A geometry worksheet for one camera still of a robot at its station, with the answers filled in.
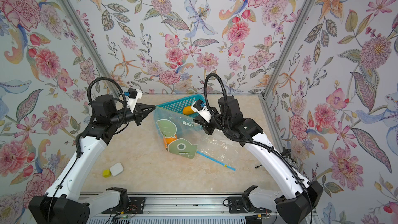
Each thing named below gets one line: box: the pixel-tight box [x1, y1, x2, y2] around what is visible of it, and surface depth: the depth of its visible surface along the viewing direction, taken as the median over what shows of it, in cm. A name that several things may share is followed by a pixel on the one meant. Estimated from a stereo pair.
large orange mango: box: [162, 134, 178, 149], surface depth 80 cm
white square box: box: [109, 162, 124, 177], surface depth 86 cm
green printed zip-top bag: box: [153, 105, 205, 159], surface depth 75 cm
